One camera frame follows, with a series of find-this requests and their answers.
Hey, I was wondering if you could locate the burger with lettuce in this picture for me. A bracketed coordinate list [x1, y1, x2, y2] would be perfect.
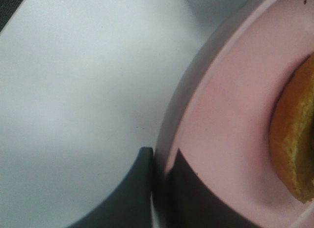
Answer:
[269, 56, 314, 203]

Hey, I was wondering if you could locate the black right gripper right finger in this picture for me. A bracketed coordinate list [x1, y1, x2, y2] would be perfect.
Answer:
[167, 150, 245, 228]

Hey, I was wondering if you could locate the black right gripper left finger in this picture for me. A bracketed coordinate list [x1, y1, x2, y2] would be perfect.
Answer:
[70, 147, 154, 228]

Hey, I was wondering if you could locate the pink round plate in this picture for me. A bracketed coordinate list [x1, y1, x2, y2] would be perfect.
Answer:
[153, 0, 314, 228]

